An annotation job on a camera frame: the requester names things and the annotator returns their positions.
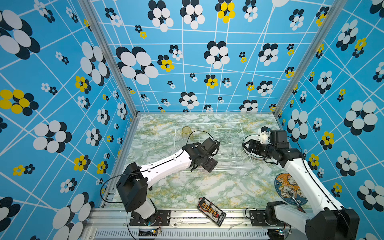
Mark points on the aluminium corner post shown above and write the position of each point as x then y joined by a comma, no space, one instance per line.
334,13
102,41

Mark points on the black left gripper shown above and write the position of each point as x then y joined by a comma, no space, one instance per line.
210,166

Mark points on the plain white plate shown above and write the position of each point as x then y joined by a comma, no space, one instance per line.
263,147

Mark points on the white wire dish rack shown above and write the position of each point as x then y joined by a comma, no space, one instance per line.
231,155

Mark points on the yellow glass cup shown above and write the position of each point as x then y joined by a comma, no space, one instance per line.
187,132

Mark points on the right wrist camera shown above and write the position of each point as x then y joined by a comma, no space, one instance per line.
265,135

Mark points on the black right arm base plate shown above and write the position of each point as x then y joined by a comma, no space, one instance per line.
258,219

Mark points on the aluminium corner post right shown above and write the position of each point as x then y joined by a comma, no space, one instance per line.
334,13

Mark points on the black connector box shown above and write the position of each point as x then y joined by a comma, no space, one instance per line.
211,211

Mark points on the aluminium corner post left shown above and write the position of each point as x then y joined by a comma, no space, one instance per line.
102,41

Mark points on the aluminium front rail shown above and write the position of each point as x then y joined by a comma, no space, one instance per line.
185,224

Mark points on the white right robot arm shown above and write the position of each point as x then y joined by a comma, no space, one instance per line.
329,219

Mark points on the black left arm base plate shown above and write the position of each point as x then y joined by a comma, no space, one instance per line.
159,218

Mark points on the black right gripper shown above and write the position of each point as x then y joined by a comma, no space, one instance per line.
253,144

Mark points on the red handled ratchet wrench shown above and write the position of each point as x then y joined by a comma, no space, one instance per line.
292,196

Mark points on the round cartoon coaster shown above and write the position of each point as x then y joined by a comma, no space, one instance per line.
284,183

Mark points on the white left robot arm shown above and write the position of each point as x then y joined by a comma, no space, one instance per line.
136,180

